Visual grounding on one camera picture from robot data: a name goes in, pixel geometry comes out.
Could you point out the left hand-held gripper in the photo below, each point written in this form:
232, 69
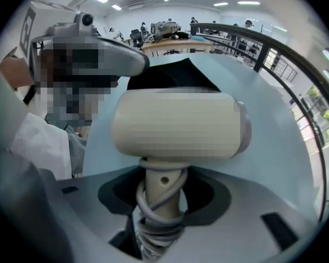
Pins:
52, 23

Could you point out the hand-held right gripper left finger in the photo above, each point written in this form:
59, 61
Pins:
79, 218

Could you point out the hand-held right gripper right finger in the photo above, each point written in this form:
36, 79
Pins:
241, 218

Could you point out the black cloth mat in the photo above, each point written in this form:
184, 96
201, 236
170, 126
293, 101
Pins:
164, 74

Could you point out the person's left forearm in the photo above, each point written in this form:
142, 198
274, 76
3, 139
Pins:
15, 71

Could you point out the white and gray backpack device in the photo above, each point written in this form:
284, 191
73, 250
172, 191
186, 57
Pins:
164, 28

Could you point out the wooden table with white legs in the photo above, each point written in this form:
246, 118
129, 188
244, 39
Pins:
178, 46

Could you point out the black headphones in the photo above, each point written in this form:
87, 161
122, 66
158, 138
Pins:
181, 35

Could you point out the teal cloth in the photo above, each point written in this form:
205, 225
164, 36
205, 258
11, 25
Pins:
198, 37

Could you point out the person's white t-shirt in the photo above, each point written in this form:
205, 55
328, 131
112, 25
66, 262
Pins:
41, 144

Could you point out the light blue table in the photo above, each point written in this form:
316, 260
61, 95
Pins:
266, 114

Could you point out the black curved metal railing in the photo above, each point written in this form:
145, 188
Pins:
285, 53

